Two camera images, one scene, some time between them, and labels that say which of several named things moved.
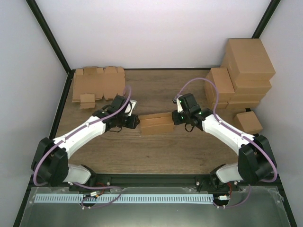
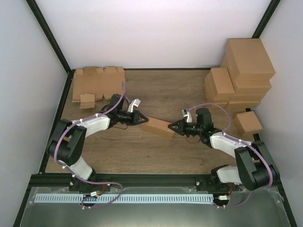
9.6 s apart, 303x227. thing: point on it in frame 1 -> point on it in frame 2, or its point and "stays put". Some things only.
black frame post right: (273, 5) stays put
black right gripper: (176, 120) -> (182, 131)
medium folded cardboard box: (220, 77) stays put
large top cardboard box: (246, 59) stays put
